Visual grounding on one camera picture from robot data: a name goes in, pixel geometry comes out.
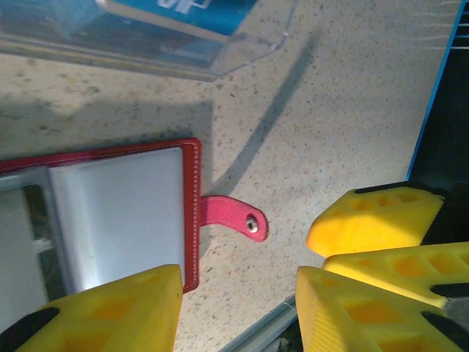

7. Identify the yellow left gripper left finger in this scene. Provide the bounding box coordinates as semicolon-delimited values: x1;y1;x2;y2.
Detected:
0;263;183;352

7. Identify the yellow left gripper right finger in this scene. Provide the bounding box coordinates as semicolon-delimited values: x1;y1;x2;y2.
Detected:
295;266;469;352

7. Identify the red card holder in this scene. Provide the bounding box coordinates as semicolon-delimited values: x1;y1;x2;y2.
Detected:
0;137;270;294

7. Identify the blue card packet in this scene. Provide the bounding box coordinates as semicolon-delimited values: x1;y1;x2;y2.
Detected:
0;0;297;82

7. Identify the aluminium enclosure frame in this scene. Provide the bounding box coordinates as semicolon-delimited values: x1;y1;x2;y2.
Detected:
219;303;298;352

